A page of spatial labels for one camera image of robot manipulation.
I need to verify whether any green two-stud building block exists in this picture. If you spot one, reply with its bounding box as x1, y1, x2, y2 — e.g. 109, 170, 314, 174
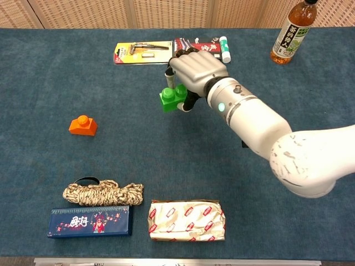
159, 83, 189, 113

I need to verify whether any orange single-stud building block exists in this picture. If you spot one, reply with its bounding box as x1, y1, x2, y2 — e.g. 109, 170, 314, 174
68, 115, 98, 137

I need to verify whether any blue felt table cloth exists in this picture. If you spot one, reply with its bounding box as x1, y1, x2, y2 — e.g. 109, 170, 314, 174
0, 27, 355, 258

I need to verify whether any yellow razor blister pack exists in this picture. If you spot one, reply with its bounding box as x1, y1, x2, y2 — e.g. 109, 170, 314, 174
113, 40, 174, 65

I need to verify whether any white red wrapped package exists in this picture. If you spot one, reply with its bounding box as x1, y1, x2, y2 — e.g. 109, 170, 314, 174
147, 198, 226, 242

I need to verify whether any black red printed box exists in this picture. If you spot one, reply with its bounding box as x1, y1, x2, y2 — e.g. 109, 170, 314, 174
174, 37, 223, 63

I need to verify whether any white green glue stick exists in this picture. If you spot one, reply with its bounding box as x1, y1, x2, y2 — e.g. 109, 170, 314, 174
219, 35, 232, 64

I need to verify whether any woven folding screen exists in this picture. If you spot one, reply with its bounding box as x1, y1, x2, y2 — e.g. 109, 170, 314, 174
0, 0, 355, 29

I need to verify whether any navy blue printed box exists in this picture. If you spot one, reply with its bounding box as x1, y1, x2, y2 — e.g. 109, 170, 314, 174
47, 205, 133, 239

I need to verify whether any amber tea bottle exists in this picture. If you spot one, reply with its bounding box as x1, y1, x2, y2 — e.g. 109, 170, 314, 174
270, 0, 318, 65

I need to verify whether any camouflage rope bundle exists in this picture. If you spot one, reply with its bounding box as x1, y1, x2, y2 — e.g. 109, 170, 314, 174
62, 179, 145, 207

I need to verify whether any black strap loop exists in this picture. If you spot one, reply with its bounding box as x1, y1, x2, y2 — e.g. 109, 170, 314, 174
74, 176, 100, 186

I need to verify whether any aluminium rail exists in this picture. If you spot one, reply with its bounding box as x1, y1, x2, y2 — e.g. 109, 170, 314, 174
33, 257, 322, 266

